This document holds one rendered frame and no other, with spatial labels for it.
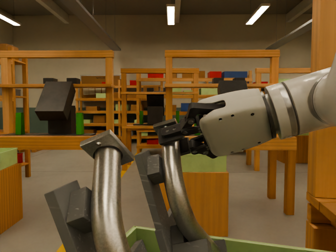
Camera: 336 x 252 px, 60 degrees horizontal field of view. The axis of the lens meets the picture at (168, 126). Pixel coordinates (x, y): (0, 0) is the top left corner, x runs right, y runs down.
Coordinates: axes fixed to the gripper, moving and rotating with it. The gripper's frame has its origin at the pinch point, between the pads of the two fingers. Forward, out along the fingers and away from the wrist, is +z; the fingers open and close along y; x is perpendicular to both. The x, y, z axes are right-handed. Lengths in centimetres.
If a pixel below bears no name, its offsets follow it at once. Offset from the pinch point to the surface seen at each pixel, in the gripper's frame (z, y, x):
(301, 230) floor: -40, -280, -90
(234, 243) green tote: -3.3, -24.6, 8.8
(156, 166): 2.8, 1.5, 5.3
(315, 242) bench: -26, -92, -12
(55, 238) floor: 180, -182, -86
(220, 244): -0.8, -23.0, 9.1
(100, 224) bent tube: 3.8, 13.2, 19.3
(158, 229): 5.0, -4.3, 12.5
